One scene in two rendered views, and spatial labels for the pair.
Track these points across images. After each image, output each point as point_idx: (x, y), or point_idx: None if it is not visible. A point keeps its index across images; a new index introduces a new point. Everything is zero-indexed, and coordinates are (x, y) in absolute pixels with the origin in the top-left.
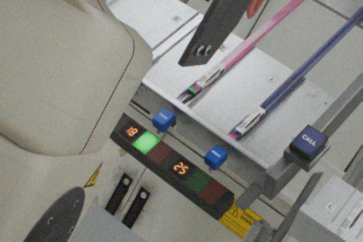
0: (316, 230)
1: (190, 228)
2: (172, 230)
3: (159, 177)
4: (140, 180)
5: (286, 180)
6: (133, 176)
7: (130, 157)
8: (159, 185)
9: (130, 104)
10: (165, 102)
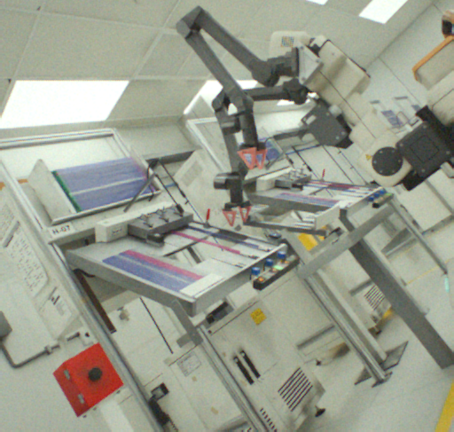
0: (318, 219)
1: (258, 339)
2: (258, 348)
3: (238, 341)
4: (237, 352)
5: None
6: (235, 355)
7: (227, 351)
8: (240, 343)
9: None
10: (262, 260)
